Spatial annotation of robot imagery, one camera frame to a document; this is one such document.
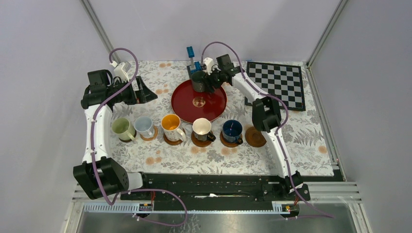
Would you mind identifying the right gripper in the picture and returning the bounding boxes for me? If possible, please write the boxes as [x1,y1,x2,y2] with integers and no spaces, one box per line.
[201,65,223,94]

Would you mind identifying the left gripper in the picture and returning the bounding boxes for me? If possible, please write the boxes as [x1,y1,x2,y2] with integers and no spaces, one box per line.
[107,75,157,105]

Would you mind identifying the dark green mug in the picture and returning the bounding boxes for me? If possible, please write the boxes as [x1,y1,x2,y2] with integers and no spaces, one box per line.
[190,70,207,93]

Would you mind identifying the light blue mug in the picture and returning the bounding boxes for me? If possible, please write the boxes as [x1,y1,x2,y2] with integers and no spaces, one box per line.
[134,116,155,138]

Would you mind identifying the patterned mug orange inside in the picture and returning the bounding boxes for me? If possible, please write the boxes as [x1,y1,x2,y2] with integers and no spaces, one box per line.
[161,114,187,142]

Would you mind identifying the light green mug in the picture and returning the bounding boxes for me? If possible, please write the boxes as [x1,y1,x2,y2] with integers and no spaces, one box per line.
[111,118,136,138]

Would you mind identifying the dark brown wooden coaster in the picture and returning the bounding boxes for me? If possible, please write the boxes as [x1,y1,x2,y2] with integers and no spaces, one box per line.
[119,131,137,143]

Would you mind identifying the light wooden coaster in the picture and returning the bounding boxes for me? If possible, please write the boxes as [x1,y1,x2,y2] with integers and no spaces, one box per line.
[140,126,158,141]

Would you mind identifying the black mug cream inside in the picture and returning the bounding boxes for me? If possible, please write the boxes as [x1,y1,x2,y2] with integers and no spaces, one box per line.
[192,118,216,142]

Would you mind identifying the dark blue mug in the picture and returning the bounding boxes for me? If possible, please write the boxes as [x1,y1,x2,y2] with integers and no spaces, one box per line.
[222,120,243,145]

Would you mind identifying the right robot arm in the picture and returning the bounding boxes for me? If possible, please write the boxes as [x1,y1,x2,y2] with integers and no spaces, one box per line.
[201,54,303,200]

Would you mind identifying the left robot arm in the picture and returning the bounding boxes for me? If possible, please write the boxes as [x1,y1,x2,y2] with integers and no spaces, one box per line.
[73,70,157,200]

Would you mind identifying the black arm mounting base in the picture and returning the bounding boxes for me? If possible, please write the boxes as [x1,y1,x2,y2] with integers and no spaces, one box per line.
[100,173,310,211]

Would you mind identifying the blue and black block toy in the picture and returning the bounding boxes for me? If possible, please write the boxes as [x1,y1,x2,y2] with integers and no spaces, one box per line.
[187,46,206,78]

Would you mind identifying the red round tray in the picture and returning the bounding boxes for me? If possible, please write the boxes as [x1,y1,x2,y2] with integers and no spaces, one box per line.
[171,80,227,123]

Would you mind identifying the floral tablecloth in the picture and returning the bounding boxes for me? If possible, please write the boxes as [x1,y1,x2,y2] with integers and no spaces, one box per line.
[110,61,334,177]

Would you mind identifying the black and white chessboard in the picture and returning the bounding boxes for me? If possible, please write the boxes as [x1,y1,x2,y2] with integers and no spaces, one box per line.
[246,61,306,111]

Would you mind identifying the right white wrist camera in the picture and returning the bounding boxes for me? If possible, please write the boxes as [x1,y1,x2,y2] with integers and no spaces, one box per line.
[201,57,215,75]

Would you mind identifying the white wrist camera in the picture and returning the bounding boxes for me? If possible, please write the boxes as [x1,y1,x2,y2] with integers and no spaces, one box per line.
[201,57,215,75]
[110,61,131,82]

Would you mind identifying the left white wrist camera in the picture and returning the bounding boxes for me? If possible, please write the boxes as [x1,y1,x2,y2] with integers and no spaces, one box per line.
[110,61,131,82]

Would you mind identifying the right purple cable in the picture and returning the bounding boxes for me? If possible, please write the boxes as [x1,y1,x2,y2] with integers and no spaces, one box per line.
[200,41,335,220]

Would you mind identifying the purple cable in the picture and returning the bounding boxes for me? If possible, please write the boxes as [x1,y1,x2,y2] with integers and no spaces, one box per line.
[89,48,188,228]
[200,41,335,220]

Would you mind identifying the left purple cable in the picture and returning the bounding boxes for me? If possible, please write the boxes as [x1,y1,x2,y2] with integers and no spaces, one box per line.
[89,48,188,228]

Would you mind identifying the aluminium rail frame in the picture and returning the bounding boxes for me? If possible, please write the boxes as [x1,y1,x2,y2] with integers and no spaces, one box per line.
[63,182,371,233]

